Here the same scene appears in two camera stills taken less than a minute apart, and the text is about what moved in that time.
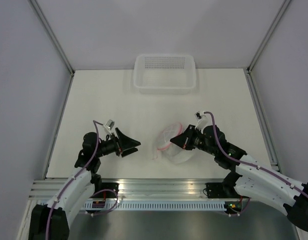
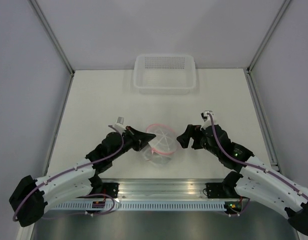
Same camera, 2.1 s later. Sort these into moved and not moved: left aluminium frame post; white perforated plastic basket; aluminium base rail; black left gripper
Moved: black left gripper
Not moved: white perforated plastic basket; aluminium base rail; left aluminium frame post
